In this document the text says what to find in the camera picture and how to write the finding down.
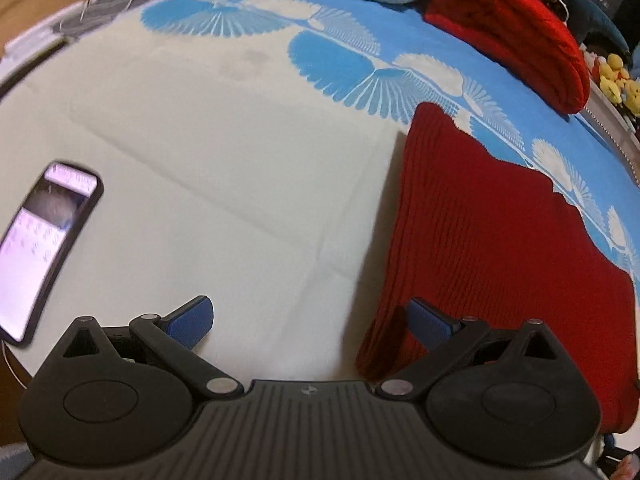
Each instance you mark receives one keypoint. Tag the blue and white bedspread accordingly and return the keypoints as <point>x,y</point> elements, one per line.
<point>250,152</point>

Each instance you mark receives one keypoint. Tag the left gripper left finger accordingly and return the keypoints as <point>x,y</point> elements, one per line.
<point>172,338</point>

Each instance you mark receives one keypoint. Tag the yellow plush toy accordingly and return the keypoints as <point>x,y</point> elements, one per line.
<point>616,84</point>

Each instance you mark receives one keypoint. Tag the dark teal folded garment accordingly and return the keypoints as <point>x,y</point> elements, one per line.
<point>592,27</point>

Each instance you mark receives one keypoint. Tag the black smartphone lit screen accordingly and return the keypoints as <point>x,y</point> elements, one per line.
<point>37,242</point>

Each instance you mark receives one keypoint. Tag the dark red knit sweater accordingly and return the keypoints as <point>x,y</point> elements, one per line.
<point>475,235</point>

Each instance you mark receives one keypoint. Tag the folded bright red sweater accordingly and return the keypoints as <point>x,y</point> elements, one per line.
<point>525,37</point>

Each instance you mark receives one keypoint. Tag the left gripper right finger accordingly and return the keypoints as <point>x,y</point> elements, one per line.
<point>449,345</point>

